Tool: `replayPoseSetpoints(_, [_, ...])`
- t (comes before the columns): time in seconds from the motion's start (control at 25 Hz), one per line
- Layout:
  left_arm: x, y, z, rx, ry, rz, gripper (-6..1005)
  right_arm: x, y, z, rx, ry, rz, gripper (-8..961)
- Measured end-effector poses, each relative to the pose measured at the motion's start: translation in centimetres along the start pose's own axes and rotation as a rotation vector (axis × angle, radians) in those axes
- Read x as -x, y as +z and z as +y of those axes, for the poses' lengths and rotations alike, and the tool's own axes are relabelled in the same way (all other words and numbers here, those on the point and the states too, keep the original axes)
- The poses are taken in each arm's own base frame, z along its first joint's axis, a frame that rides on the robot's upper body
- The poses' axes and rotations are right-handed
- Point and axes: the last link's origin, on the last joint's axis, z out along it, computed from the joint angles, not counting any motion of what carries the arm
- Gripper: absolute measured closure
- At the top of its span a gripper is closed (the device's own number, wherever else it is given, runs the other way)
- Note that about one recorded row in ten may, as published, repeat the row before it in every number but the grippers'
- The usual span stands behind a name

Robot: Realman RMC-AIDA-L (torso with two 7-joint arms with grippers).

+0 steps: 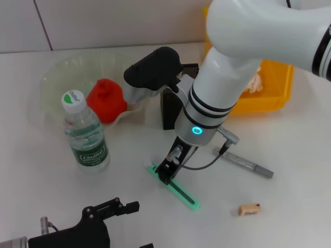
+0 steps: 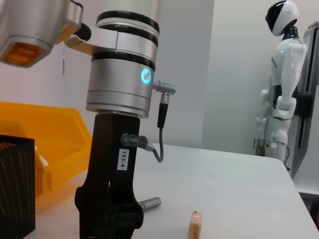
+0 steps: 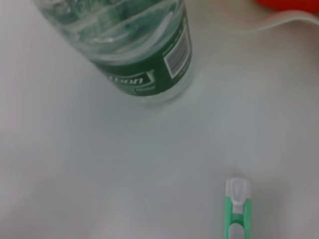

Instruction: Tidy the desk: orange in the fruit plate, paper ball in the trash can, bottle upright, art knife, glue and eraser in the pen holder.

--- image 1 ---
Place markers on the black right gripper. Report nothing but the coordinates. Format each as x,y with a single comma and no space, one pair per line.
182,155

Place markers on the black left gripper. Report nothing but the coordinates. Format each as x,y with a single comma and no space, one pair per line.
77,235

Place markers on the green utility knife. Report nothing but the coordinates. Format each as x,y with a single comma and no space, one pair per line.
186,197

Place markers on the silver glitter pen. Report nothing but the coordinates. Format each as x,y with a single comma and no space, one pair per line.
243,162

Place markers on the clear water bottle green label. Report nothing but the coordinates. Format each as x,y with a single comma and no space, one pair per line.
88,139

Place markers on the small wooden stamp block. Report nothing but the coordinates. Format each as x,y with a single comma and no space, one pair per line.
249,209

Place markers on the orange toy fruit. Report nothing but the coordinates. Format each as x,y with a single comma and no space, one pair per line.
108,103

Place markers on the white paper ball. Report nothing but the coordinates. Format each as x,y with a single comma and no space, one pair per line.
256,82

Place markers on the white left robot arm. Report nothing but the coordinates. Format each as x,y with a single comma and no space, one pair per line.
13,242

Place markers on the black mesh pen holder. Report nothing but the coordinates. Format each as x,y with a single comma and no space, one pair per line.
170,113

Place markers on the clear glass fruit plate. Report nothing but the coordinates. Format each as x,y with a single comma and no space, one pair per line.
72,67

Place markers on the yellow plastic bin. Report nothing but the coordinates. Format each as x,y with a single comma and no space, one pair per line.
269,100

